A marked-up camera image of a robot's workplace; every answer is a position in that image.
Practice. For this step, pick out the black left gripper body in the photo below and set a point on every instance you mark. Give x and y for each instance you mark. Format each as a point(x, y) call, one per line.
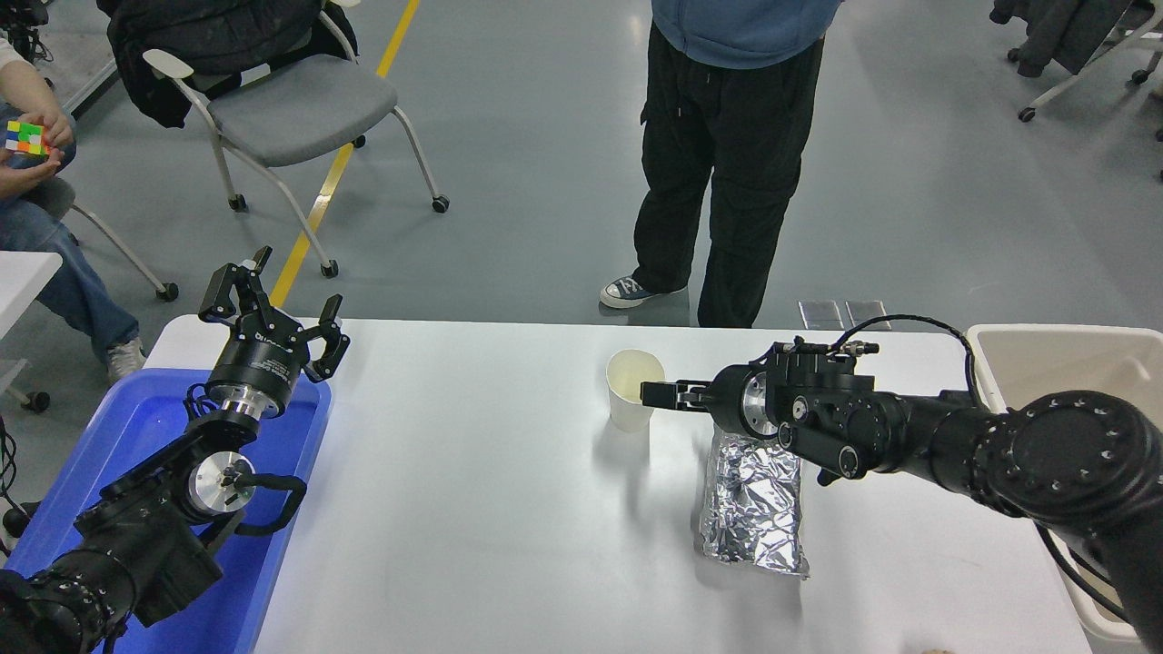
point(259, 359)

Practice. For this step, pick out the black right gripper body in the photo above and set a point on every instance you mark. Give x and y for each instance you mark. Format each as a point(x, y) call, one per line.
point(730, 400)

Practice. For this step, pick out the white paper cup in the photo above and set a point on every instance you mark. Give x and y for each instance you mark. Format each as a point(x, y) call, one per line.
point(629, 400)

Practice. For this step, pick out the multicoloured puzzle cube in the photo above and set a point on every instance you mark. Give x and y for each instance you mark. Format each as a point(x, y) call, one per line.
point(25, 138)

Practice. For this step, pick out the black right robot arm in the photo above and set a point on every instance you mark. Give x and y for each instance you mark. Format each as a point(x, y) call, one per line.
point(1045, 454)

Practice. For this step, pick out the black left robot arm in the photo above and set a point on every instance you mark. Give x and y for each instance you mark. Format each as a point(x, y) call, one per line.
point(136, 545)

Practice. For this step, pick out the seated person's left hand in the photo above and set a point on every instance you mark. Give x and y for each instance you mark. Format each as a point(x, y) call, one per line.
point(56, 125)

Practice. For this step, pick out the seated person's right hand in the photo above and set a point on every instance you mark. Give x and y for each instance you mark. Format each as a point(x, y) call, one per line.
point(23, 174)

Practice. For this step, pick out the crumpled silver foil packet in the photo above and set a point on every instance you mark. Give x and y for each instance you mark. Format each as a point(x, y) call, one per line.
point(754, 509)

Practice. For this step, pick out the metal floor plate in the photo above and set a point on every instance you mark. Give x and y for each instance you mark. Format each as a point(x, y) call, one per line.
point(869, 313)
point(820, 315)

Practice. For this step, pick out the blue plastic tray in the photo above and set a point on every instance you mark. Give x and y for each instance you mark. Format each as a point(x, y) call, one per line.
point(136, 427)

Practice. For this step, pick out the seated person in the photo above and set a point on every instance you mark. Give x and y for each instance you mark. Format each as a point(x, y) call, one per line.
point(64, 291)

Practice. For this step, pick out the grey seat wheeled chair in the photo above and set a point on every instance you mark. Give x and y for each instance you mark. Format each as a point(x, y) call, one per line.
point(300, 109)

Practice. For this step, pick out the standing person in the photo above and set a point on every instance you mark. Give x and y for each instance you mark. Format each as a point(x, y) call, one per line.
point(718, 182)

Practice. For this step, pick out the seated person's wheeled chair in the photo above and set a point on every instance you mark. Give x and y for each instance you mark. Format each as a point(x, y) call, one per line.
point(54, 202)

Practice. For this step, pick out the small white side table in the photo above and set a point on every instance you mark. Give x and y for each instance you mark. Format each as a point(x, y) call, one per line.
point(23, 282)

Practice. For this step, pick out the black jacket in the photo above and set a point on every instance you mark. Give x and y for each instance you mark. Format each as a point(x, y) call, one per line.
point(200, 36)

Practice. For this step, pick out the large pale plastic bin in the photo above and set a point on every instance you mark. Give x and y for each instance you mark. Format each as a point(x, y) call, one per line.
point(1072, 363)

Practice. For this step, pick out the black equipment stand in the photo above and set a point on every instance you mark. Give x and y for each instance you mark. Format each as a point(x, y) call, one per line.
point(23, 27)

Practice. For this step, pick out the dark grey jacket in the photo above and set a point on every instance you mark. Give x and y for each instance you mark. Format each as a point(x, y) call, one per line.
point(1063, 27)

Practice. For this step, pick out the white frame wheeled chair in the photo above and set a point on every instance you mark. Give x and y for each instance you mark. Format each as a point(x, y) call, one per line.
point(1090, 68)

